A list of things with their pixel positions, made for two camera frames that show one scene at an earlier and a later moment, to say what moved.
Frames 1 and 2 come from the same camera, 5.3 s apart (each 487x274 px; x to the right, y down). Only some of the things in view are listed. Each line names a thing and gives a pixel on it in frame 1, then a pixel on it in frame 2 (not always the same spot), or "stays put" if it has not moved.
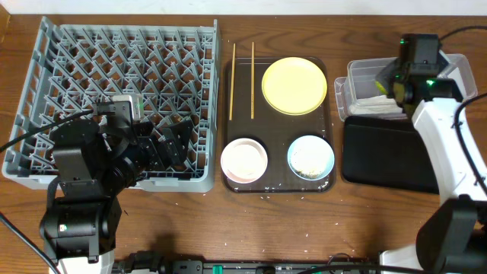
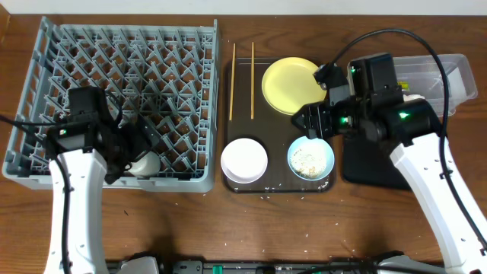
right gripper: [386, 72] → [318, 116]
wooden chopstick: [232, 81] stays put
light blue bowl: [310, 157] stays put
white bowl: [243, 160] stays put
